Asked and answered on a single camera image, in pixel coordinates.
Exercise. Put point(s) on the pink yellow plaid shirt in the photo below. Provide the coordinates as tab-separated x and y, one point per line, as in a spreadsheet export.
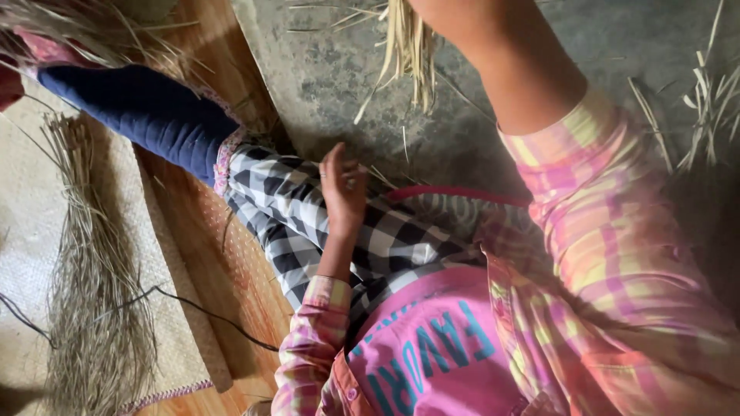
607	277

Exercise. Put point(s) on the black white checked trousers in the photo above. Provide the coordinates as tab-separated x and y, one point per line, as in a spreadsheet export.
300	219

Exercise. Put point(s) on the pink floral cloth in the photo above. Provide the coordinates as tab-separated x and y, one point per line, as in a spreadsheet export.
34	55

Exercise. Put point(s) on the pale straw bundle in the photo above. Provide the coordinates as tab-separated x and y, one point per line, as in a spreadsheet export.
411	52

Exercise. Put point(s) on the pink printed t-shirt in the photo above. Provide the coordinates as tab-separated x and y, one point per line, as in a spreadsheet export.
428	346

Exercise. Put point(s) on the beige woven mat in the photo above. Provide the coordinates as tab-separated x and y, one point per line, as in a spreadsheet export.
29	231

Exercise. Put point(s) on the scattered straw strips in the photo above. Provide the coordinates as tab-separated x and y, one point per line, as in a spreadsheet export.
708	110

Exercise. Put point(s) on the loose dried grass heap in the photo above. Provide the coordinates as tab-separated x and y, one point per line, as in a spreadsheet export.
81	26

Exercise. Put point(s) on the orange wood-pattern floor sheet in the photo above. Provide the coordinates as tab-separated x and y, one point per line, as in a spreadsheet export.
231	271

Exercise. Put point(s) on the person's left hand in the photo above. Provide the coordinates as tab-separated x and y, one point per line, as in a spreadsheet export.
342	199

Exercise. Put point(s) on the person's left fingers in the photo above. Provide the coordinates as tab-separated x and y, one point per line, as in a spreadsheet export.
341	168

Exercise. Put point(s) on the long grey dried grass bundle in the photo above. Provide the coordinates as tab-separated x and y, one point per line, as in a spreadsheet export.
95	300

